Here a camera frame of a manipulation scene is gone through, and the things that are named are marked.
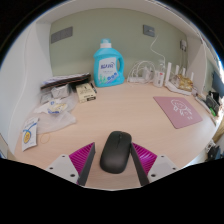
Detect grey wall plate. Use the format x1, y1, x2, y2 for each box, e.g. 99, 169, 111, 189
50, 26, 74, 45

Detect white printed leaflet packet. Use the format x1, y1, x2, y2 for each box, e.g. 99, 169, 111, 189
21, 116, 40, 153

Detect blue detergent bottle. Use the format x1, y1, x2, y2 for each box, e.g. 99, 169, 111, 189
92, 38, 126, 88

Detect white wall socket cable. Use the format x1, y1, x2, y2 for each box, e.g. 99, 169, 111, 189
149, 33, 167, 66

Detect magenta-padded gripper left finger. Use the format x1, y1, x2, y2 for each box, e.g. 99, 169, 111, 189
44, 142, 97, 187

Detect stack of dark flat packets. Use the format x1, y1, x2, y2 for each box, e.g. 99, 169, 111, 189
40, 73, 93, 91

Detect white power strip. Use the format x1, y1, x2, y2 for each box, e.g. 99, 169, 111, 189
127, 75, 152, 84

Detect black pouch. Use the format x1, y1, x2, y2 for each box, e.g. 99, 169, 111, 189
205, 90, 221, 113

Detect white router with antennas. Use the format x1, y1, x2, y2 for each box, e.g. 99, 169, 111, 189
164, 61, 195, 97

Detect black computer mouse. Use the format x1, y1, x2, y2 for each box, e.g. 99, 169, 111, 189
99, 130, 133, 175

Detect wall socket with charger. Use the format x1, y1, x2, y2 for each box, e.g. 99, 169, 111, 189
179, 39, 188, 52

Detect grey wall socket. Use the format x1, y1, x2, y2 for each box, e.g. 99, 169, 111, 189
142, 24, 156, 38

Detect coiled white cables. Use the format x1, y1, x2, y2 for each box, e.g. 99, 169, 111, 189
127, 60, 156, 83

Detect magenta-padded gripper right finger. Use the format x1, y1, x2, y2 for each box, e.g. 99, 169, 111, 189
130, 142, 180, 187

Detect yellow rubber band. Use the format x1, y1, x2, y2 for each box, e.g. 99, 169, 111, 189
39, 132, 52, 145

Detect clear plastic bag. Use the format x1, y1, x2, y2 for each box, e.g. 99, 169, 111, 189
33, 93, 80, 135

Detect yellow cardboard box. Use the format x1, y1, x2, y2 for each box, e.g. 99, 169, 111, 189
75, 82, 98, 103

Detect pink mouse pad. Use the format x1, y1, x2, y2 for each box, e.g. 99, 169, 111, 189
153, 95, 204, 130

